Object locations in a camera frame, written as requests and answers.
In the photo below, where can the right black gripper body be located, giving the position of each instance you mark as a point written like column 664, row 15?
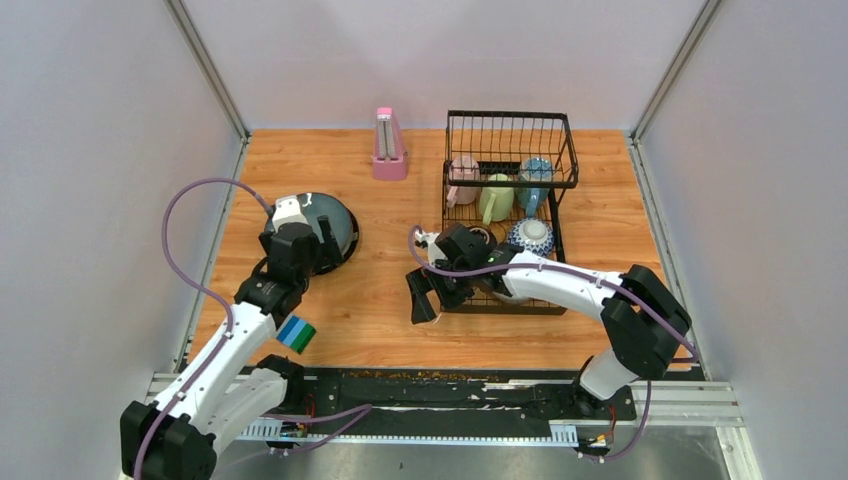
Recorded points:
column 454, row 290

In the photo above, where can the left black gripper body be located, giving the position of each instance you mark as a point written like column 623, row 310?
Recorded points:
column 308, row 266

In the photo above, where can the dark blue floral plate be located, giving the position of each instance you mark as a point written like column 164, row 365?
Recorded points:
column 315, row 204

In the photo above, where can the black gold patterned bowl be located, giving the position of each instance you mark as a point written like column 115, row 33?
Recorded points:
column 484, row 233

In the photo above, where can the green handled cream mug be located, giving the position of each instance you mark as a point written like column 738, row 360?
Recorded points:
column 496, row 202

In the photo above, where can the red patterned bowl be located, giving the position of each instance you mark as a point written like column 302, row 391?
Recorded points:
column 534, row 235

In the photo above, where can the pink mug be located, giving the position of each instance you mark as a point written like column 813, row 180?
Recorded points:
column 462, row 168

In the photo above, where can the black wire dish rack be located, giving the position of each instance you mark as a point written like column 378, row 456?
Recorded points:
column 500, row 141

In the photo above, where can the pink metronome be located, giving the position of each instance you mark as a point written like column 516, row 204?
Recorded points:
column 389, row 160

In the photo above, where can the blue mug yellow inside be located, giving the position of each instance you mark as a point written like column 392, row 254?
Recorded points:
column 536, row 172

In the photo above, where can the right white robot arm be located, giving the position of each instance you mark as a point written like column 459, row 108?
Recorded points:
column 645, row 323

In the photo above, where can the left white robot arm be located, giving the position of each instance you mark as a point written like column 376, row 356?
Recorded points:
column 182, row 432

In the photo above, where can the black bottom plate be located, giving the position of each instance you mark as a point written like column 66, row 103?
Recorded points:
column 349, row 251

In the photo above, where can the blue green striped block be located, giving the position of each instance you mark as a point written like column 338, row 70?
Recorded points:
column 296, row 334

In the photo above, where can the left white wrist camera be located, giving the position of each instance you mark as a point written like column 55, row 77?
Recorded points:
column 287, row 210

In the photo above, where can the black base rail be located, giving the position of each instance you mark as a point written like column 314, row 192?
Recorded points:
column 450, row 402

